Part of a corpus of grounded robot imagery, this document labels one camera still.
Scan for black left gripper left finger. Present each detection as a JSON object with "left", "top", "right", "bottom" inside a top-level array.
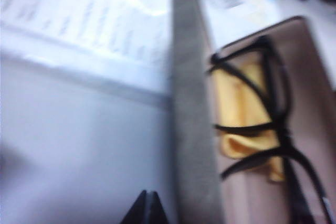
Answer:
[{"left": 119, "top": 189, "right": 148, "bottom": 224}]

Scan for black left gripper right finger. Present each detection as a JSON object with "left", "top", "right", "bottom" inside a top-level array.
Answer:
[{"left": 147, "top": 191, "right": 169, "bottom": 224}]

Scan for grey glasses case pink lining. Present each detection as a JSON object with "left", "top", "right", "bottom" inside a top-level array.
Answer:
[{"left": 169, "top": 0, "right": 336, "bottom": 224}]

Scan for black frame glasses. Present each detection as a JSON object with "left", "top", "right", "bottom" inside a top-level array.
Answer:
[{"left": 207, "top": 36, "right": 336, "bottom": 224}]

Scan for yellow lens cleaning cloth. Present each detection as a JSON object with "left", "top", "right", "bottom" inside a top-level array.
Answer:
[{"left": 212, "top": 50, "right": 287, "bottom": 183}]

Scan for clear plastic document bag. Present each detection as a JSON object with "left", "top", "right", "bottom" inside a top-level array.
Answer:
[{"left": 0, "top": 0, "right": 279, "bottom": 105}]

